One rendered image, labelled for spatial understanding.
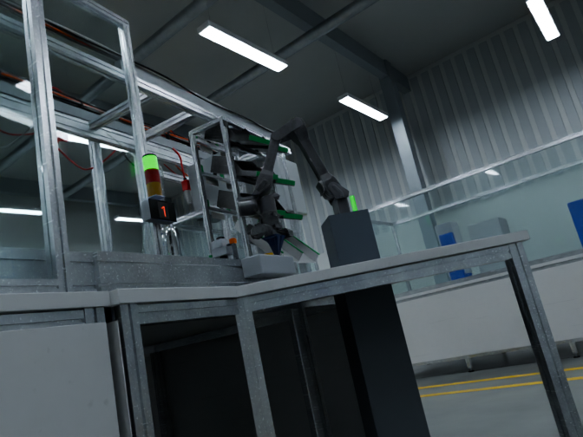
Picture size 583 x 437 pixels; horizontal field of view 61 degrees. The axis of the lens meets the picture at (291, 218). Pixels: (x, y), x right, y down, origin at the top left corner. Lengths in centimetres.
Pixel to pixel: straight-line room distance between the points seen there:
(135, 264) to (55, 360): 34
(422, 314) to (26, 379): 508
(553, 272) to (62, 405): 482
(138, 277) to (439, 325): 473
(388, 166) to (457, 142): 156
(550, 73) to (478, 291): 589
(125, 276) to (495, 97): 982
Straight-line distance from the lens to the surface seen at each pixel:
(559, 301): 535
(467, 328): 558
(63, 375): 97
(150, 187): 177
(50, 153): 111
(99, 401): 101
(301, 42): 794
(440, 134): 1076
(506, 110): 1048
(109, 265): 115
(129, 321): 107
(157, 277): 124
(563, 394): 164
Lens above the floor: 69
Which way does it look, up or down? 13 degrees up
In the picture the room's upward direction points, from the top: 12 degrees counter-clockwise
